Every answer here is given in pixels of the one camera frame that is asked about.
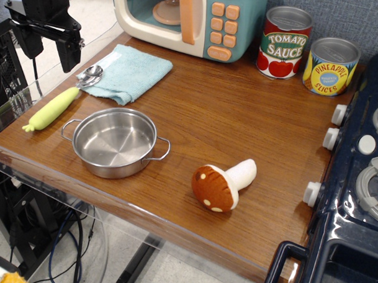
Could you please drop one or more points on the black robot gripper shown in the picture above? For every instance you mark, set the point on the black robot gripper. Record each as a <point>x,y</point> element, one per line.
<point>34,19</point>

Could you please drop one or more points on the small stainless steel pot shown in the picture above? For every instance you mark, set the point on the small stainless steel pot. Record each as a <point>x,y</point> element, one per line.
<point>116,143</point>

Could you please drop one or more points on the light blue folded cloth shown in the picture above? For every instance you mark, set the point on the light blue folded cloth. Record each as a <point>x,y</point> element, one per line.
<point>127,74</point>

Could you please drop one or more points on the toy microwave oven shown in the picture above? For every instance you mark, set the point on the toy microwave oven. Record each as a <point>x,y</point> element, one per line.
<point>219,30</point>

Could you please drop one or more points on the plush brown mushroom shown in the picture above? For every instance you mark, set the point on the plush brown mushroom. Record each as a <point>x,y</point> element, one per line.
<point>218,190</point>

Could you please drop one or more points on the tomato sauce can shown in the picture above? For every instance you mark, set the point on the tomato sauce can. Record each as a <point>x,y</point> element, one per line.
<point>285,37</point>

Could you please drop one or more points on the pineapple slices can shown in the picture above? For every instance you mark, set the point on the pineapple slices can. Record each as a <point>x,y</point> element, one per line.
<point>330,66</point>

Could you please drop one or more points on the white stove knob middle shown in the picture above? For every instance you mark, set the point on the white stove knob middle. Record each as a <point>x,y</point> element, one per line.
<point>330,138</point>

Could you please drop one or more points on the white stove knob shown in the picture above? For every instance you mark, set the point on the white stove knob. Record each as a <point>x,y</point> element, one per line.
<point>338,114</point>
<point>311,193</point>
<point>330,138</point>

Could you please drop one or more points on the white stove knob top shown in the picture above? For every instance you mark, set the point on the white stove knob top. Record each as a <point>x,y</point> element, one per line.
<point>338,114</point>

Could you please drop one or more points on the white stove knob bottom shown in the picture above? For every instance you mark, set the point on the white stove knob bottom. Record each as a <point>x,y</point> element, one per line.
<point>311,193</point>

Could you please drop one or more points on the dark blue toy stove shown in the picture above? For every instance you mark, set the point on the dark blue toy stove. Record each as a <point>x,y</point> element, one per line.
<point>342,242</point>

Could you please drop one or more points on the spoon with green handle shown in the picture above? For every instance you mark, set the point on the spoon with green handle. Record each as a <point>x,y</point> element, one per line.
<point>52,110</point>

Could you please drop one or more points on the black table leg frame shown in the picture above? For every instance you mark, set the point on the black table leg frame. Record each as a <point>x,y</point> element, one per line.
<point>139,260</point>

